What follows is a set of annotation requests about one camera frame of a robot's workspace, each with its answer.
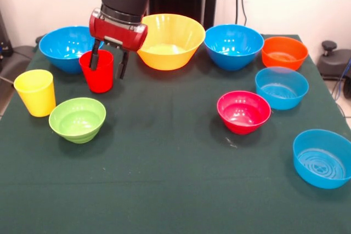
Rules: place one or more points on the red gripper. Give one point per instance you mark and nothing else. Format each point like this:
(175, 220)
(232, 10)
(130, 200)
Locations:
(118, 35)

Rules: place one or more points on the large yellow bowl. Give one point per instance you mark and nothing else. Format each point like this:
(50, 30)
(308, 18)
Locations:
(170, 53)

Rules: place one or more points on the red cup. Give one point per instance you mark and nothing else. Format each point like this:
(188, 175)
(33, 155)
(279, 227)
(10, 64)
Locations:
(100, 80)

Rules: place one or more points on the large blue bowl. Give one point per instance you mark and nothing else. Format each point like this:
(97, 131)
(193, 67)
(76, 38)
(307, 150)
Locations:
(233, 50)
(60, 50)

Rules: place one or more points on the green bowl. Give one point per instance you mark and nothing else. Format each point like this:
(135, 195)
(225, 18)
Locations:
(74, 132)

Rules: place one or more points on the yellow cup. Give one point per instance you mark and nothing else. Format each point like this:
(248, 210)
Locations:
(35, 97)

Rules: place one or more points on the black stand base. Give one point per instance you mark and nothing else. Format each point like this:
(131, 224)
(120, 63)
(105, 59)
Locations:
(334, 61)
(16, 61)

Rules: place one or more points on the black equipment case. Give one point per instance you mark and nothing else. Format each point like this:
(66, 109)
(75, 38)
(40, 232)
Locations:
(4, 39)

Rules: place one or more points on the dark green tablecloth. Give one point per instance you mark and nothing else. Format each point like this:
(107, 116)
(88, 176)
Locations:
(164, 162)

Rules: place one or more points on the pink bowl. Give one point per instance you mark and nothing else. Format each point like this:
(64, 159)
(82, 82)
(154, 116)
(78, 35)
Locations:
(241, 124)

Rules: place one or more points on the orange bowl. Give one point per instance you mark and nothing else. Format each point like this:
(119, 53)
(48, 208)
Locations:
(283, 58)

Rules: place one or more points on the small blue bowl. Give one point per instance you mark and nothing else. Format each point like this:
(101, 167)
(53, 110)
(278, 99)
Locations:
(307, 162)
(282, 99)

